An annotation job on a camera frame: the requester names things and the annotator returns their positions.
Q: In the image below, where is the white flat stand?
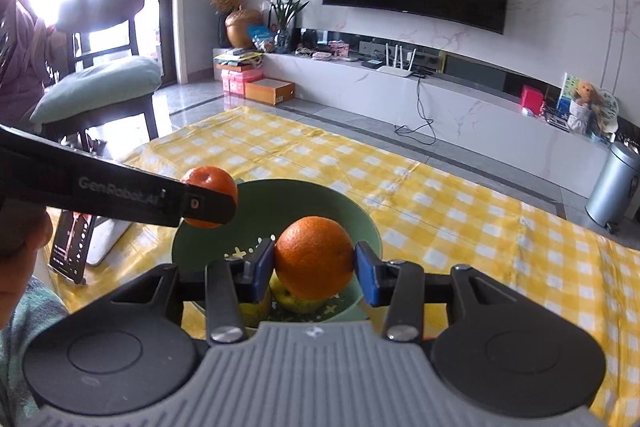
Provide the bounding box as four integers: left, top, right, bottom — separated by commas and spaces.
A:
85, 216, 134, 267

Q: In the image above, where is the orange cardboard box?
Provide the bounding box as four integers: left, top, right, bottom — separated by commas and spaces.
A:
244, 78, 296, 106

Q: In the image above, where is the pale green seat cushion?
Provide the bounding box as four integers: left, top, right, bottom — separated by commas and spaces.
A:
30, 56, 164, 124

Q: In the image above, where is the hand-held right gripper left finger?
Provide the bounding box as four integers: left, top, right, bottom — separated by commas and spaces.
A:
112, 239, 276, 346

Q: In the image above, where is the small mandarin orange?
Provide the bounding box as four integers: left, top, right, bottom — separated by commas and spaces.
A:
180, 166, 239, 229

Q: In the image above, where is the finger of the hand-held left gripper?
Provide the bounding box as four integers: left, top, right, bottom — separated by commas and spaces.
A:
178, 181, 239, 226

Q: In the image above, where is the red box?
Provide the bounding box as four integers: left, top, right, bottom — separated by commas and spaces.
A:
520, 85, 545, 117

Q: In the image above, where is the black cable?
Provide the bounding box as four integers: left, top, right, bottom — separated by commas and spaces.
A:
394, 78, 437, 146

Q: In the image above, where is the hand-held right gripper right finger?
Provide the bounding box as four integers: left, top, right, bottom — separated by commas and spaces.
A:
354, 241, 546, 342

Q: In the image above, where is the purple cloth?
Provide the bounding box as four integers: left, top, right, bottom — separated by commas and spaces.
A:
0, 0, 68, 130

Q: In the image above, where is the white router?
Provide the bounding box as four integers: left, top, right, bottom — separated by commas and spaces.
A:
375, 43, 419, 79

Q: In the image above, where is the blue snack packet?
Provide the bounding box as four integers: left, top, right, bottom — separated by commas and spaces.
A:
247, 24, 277, 53

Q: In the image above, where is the blue picture frame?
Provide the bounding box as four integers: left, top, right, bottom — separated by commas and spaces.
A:
557, 72, 582, 118

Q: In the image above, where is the brown teddy bear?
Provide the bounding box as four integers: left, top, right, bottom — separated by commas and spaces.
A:
567, 79, 602, 134

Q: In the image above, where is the silver pedal trash can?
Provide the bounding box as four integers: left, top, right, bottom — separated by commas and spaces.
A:
585, 141, 640, 234

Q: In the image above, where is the green bowl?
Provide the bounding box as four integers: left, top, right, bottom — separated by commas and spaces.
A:
171, 179, 384, 329

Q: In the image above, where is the green leafy potted plant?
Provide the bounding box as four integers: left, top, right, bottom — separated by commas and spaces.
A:
259, 0, 318, 48

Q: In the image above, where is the yellow checked tablecloth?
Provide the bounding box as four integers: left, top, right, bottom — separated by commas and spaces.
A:
47, 106, 640, 427

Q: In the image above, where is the dark wooden chair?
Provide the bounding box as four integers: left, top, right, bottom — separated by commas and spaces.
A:
49, 0, 162, 145

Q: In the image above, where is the yellow-green apple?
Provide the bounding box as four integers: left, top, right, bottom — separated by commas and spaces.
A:
270, 274, 332, 314
239, 291, 274, 329

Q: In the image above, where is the white marble television cabinet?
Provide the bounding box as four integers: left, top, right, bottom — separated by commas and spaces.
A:
262, 51, 628, 198

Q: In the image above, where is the round paper fan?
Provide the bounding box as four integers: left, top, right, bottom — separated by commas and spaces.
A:
594, 89, 621, 134

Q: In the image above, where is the pile of papers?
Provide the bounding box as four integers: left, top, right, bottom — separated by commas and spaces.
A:
213, 47, 266, 70

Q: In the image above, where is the black smartphone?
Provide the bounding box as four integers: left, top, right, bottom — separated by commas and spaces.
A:
48, 209, 99, 284

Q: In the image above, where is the golden acorn-shaped vase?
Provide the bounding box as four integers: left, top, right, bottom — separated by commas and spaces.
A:
224, 6, 264, 50

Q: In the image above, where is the large orange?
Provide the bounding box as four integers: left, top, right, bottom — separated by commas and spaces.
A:
274, 216, 356, 301

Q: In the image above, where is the person's left hand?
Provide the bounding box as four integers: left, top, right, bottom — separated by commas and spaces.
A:
0, 205, 54, 327

